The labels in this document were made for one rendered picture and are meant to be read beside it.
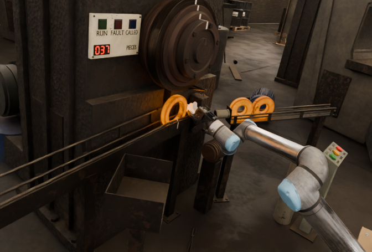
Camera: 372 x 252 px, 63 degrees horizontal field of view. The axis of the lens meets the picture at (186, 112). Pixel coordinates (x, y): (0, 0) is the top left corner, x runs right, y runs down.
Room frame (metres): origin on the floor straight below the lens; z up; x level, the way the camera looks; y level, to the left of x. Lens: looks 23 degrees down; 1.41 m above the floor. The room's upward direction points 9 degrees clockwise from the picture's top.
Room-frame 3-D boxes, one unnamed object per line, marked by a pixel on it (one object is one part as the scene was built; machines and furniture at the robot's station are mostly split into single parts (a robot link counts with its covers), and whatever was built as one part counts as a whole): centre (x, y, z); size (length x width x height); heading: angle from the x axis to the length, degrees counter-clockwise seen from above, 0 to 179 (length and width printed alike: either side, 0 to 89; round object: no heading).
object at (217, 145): (1.72, -0.24, 0.27); 0.22 x 0.13 x 0.53; 144
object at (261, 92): (3.60, -0.91, 0.17); 0.57 x 0.31 x 0.34; 164
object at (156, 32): (1.53, 0.06, 1.11); 0.47 x 0.06 x 0.47; 144
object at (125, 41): (1.32, 0.35, 1.15); 0.26 x 0.02 x 0.18; 144
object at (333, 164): (1.66, -0.93, 0.31); 0.24 x 0.16 x 0.62; 144
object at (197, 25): (1.47, -0.02, 1.11); 0.28 x 0.06 x 0.28; 144
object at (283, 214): (1.72, -0.78, 0.26); 0.12 x 0.12 x 0.52
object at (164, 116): (1.53, 0.06, 0.75); 0.18 x 0.03 x 0.18; 145
